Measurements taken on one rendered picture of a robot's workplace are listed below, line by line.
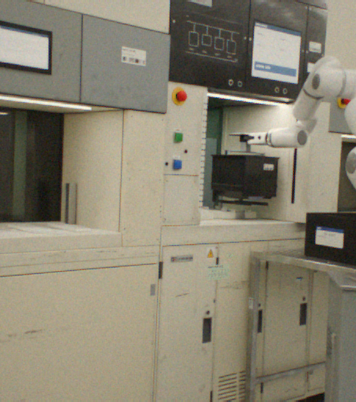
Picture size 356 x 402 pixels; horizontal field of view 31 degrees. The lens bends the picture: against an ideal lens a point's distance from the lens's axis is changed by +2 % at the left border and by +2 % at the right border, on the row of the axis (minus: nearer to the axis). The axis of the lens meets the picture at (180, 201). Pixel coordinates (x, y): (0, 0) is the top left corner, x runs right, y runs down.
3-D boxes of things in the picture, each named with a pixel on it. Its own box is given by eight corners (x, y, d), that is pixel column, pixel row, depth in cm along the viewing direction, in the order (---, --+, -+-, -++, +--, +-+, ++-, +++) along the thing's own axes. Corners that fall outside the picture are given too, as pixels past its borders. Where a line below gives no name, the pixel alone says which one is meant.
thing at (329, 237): (302, 254, 256) (304, 212, 255) (352, 253, 271) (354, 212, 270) (356, 266, 232) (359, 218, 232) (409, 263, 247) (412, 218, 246)
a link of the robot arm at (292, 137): (283, 124, 273) (269, 132, 267) (308, 123, 262) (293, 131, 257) (287, 143, 275) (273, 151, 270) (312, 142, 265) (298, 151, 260)
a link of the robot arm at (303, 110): (324, 72, 254) (295, 128, 277) (299, 85, 245) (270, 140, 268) (341, 86, 251) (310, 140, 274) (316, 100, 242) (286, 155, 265)
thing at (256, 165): (239, 206, 271) (244, 131, 269) (207, 202, 287) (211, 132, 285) (278, 206, 286) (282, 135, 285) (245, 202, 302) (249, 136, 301)
